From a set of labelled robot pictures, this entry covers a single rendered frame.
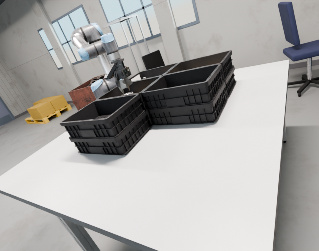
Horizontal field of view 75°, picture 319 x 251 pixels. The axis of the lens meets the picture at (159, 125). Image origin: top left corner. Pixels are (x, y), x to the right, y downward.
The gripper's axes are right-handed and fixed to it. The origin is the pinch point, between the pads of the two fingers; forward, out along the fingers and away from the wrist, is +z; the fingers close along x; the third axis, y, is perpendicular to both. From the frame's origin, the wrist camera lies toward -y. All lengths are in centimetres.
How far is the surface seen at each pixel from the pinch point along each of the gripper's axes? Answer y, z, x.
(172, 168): 50, 24, -45
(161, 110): 30.5, 12.7, -10.9
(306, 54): 107, 40, 168
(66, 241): -61, 94, -61
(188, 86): 50, 1, -11
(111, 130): 18.3, 8.2, -39.9
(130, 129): 20.2, 13.8, -29.6
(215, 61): 48, 3, 47
